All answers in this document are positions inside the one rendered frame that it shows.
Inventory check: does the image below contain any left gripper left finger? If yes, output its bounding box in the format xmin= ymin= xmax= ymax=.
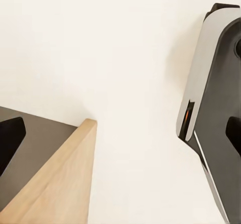
xmin=0 ymin=117 xmax=26 ymax=177

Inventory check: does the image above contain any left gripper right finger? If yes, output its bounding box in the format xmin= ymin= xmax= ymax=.
xmin=225 ymin=116 xmax=241 ymax=156

